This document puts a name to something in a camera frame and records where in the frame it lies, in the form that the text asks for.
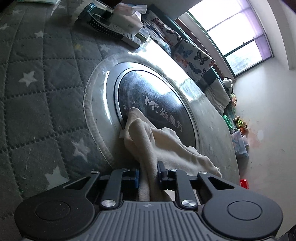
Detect cream garment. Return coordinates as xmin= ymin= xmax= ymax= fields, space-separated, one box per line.
xmin=120 ymin=108 xmax=222 ymax=202

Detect red plastic stool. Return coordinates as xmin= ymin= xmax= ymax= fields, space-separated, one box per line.
xmin=240 ymin=179 xmax=249 ymax=190

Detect clear plastic storage box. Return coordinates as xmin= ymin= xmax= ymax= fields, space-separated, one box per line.
xmin=231 ymin=130 xmax=249 ymax=158

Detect green bowl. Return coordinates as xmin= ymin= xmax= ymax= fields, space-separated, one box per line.
xmin=223 ymin=115 xmax=234 ymax=132

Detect small plush toys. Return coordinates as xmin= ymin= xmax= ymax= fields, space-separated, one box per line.
xmin=233 ymin=116 xmax=249 ymax=131

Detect grey plain cushion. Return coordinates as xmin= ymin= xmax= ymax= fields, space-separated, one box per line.
xmin=204 ymin=78 xmax=230 ymax=116

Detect round black induction cooker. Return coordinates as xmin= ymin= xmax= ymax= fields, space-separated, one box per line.
xmin=83 ymin=51 xmax=202 ymax=167

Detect panda plush toy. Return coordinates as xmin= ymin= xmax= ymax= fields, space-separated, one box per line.
xmin=222 ymin=77 xmax=234 ymax=94

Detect butterfly pillow right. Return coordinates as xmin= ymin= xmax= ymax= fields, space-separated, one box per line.
xmin=172 ymin=40 xmax=215 ymax=81

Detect butterfly pillow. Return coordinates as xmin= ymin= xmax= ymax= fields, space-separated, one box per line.
xmin=172 ymin=40 xmax=215 ymax=81
xmin=142 ymin=10 xmax=182 ymax=56

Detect blue sofa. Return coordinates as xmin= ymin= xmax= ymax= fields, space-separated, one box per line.
xmin=146 ymin=4 xmax=239 ymax=130

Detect grey quilted star tablecloth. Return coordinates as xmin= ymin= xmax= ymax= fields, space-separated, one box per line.
xmin=0 ymin=0 xmax=240 ymax=220

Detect butterfly pillow left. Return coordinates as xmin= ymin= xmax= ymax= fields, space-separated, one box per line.
xmin=142 ymin=10 xmax=182 ymax=56

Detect flat white box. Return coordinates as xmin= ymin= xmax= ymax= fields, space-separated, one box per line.
xmin=121 ymin=33 xmax=141 ymax=49

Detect white tissue box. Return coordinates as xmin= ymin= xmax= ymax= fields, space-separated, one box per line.
xmin=110 ymin=3 xmax=147 ymax=36

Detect window with green frame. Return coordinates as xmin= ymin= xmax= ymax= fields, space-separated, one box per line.
xmin=179 ymin=1 xmax=273 ymax=77

